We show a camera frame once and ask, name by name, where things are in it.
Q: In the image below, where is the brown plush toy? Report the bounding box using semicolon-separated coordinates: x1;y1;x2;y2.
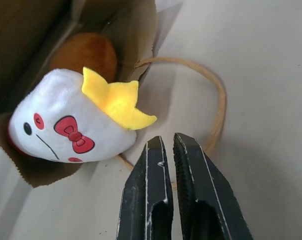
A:
47;32;118;81

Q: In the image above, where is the white plush toy yellow crown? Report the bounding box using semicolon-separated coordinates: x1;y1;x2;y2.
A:
7;66;158;164

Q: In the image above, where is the brown paper bag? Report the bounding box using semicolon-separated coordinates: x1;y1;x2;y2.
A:
0;0;228;190

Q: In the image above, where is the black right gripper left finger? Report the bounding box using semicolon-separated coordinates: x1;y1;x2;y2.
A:
116;135;175;240

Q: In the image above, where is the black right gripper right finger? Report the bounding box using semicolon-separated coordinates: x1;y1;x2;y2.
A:
172;132;254;240

